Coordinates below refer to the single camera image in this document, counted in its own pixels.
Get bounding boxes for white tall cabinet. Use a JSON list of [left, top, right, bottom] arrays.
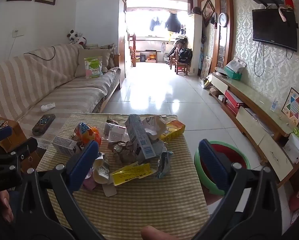
[[188, 12, 204, 75]]

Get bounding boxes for person's right hand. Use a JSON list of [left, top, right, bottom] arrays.
[[141, 225, 180, 240]]

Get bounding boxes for blue grey carton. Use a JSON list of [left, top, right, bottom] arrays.
[[124, 114, 156, 160]]

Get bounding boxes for wooden chairs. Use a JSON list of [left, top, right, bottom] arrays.
[[170, 46, 190, 75]]

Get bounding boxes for green white packet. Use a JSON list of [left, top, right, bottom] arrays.
[[84, 56, 103, 79]]

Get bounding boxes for white cardboard box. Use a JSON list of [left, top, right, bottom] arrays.
[[282, 132, 299, 164]]

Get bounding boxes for silver foil wrapper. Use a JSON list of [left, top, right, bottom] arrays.
[[156, 151, 174, 180]]

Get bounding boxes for brown paper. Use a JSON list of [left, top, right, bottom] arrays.
[[108, 140, 146, 166]]

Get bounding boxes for green bin with red inside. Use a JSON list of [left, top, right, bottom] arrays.
[[193, 141, 251, 197]]

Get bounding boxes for yellow box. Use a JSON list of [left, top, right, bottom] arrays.
[[160, 119, 186, 142]]

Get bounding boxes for round wall clock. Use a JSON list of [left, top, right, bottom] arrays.
[[218, 12, 229, 28]]

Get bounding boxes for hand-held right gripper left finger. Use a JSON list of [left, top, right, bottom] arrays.
[[14, 140, 107, 240]]

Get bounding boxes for black backpack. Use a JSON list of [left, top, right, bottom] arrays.
[[178, 48, 193, 63]]

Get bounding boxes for yellow packet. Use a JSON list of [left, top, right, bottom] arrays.
[[110, 162, 157, 186]]

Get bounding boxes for black wall television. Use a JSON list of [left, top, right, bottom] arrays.
[[252, 8, 299, 52]]

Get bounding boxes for hanging dark clothes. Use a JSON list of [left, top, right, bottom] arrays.
[[149, 16, 161, 32]]

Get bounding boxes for beige striped sofa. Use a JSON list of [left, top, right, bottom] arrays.
[[0, 42, 122, 140]]

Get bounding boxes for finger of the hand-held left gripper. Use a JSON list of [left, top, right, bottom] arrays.
[[0, 126, 13, 155], [0, 137, 39, 173]]

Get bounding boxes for torn beige paper carton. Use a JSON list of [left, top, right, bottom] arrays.
[[141, 116, 167, 140]]

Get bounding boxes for red flat box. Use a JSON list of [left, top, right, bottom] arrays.
[[225, 89, 245, 109]]

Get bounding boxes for white cable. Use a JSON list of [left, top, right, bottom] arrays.
[[8, 36, 16, 58]]

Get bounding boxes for white plastic bags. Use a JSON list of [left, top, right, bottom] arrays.
[[226, 56, 247, 74]]

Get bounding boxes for plush cow toy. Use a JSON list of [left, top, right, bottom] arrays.
[[66, 29, 87, 46]]

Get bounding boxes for teal box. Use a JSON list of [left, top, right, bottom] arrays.
[[224, 66, 242, 81]]

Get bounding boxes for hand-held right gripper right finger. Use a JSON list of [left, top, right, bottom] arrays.
[[198, 139, 287, 240]]

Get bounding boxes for hanging black jacket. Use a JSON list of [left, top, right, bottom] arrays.
[[165, 12, 182, 33]]

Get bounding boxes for wooden television cabinet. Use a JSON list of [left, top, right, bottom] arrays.
[[210, 72, 299, 189]]

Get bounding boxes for diamond framed picture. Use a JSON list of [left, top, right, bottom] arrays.
[[201, 0, 216, 28]]

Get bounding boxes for black cable on sofa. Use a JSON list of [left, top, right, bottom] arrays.
[[23, 45, 56, 61]]

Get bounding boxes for white printed carton piece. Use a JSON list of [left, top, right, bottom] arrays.
[[91, 152, 112, 184]]

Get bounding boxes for black television cable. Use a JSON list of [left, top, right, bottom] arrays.
[[254, 41, 265, 77]]

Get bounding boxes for star checkers board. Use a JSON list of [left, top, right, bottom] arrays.
[[281, 87, 299, 127]]

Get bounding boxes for brown plush toy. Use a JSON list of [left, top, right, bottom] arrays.
[[106, 51, 115, 73]]

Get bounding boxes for beige pillow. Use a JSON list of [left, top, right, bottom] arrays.
[[74, 47, 112, 78]]

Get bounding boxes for beige cardboard piece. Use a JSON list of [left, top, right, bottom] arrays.
[[101, 182, 117, 197]]

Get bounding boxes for wooden stair railing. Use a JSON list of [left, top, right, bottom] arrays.
[[129, 32, 138, 67]]

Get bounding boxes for small white carton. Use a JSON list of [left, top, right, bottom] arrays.
[[51, 135, 82, 155]]

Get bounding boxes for black handheld device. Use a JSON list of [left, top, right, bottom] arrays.
[[32, 114, 56, 137]]

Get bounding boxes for orange snack packet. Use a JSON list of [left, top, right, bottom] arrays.
[[73, 122, 101, 147]]

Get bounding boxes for person's left hand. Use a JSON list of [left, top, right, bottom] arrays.
[[0, 189, 15, 223]]

